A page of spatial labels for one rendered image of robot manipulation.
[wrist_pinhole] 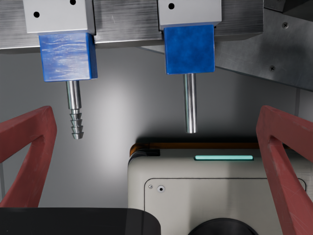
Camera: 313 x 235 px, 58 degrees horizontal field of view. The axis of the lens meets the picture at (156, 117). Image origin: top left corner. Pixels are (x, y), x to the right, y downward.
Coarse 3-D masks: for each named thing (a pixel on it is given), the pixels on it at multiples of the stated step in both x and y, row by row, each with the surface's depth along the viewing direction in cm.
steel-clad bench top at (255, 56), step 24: (264, 0) 30; (264, 24) 31; (288, 24) 31; (312, 24) 31; (216, 48) 31; (240, 48) 31; (264, 48) 31; (288, 48) 31; (312, 48) 31; (264, 72) 31; (288, 72) 31; (312, 72) 31
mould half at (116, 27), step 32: (0, 0) 25; (96, 0) 25; (128, 0) 25; (224, 0) 25; (256, 0) 25; (0, 32) 25; (96, 32) 25; (128, 32) 25; (160, 32) 25; (224, 32) 25; (256, 32) 25
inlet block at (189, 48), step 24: (168, 0) 22; (192, 0) 22; (216, 0) 22; (168, 24) 23; (192, 24) 23; (216, 24) 24; (168, 48) 24; (192, 48) 24; (168, 72) 25; (192, 72) 25; (192, 96) 26; (192, 120) 26
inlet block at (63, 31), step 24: (24, 0) 22; (48, 0) 22; (72, 0) 23; (48, 24) 23; (72, 24) 23; (48, 48) 24; (72, 48) 24; (48, 72) 25; (72, 72) 25; (96, 72) 27; (72, 96) 26; (72, 120) 26
